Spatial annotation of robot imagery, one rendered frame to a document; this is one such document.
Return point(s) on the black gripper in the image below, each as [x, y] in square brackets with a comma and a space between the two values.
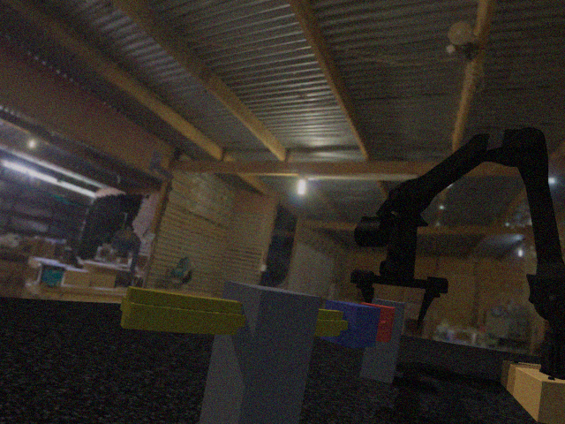
[400, 264]

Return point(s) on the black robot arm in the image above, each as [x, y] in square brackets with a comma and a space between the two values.
[523, 148]

